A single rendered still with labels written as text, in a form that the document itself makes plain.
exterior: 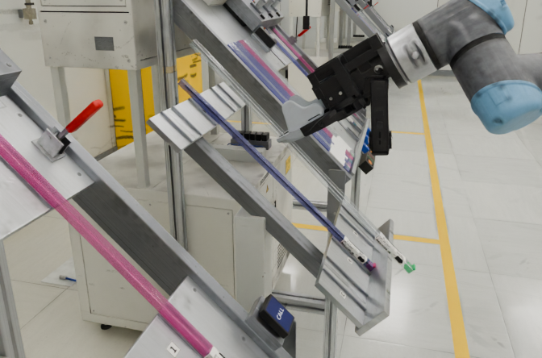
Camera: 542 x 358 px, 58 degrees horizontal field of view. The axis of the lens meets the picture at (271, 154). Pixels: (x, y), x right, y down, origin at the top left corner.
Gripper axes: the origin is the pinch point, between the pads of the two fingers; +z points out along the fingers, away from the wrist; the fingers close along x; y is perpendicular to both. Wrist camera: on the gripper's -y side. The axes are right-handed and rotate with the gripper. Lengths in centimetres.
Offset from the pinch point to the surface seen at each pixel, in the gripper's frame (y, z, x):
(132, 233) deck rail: 1.5, 20.1, 18.7
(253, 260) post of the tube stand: -18.8, 22.1, -8.1
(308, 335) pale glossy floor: -79, 61, -79
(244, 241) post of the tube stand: -14.5, 21.4, -8.1
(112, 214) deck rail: 5.3, 21.1, 18.7
